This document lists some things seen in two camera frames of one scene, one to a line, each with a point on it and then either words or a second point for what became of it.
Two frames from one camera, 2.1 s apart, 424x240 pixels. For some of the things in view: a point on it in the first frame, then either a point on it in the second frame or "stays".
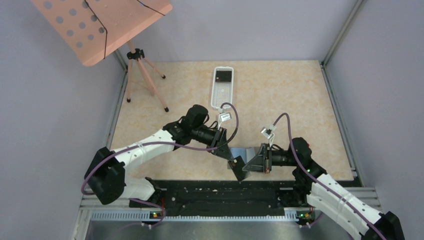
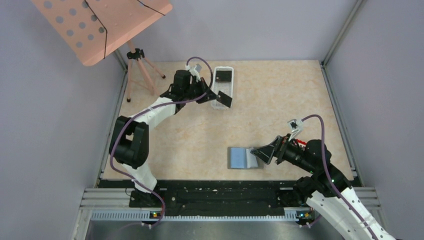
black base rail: (221, 198) stays
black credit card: (237, 165) → (224, 99)
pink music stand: (94, 29) stays
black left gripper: (220, 141) → (210, 95)
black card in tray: (223, 76) stays
